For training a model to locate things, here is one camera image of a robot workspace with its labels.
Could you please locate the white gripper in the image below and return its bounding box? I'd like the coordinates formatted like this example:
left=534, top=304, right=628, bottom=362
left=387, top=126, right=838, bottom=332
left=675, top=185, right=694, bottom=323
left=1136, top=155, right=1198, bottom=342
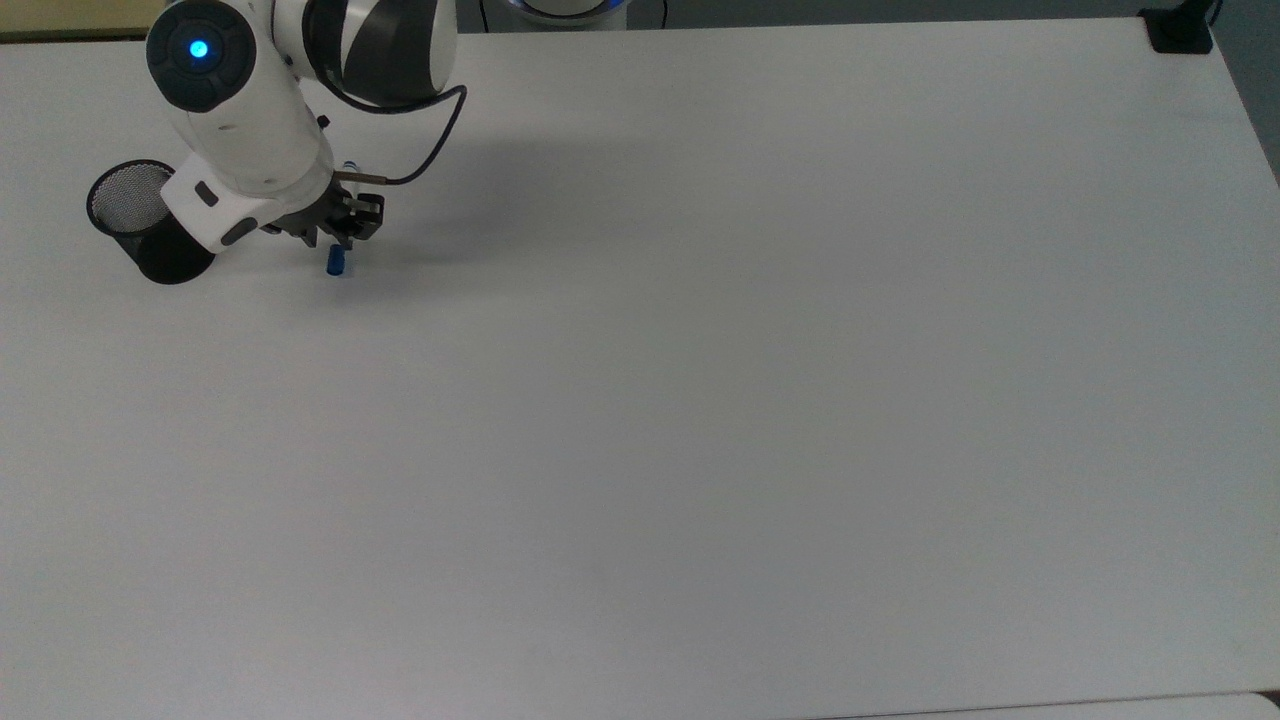
left=159, top=163, right=387, bottom=254

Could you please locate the white marker with blue cap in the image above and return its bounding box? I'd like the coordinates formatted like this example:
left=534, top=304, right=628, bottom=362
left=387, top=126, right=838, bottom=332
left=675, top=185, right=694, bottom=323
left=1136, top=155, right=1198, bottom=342
left=326, top=159, right=360, bottom=280

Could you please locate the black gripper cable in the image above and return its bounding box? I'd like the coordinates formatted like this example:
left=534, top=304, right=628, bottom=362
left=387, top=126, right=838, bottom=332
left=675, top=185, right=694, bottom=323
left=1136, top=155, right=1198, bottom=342
left=334, top=84, right=469, bottom=189

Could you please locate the white robot base ring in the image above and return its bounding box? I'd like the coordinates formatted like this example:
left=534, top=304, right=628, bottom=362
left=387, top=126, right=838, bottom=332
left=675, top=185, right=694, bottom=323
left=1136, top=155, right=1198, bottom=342
left=508, top=0, right=635, bottom=28

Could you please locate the black mesh pen cup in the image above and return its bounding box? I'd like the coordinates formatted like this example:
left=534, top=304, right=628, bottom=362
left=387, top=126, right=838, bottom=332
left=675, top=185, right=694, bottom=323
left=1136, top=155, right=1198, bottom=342
left=86, top=159, right=218, bottom=286

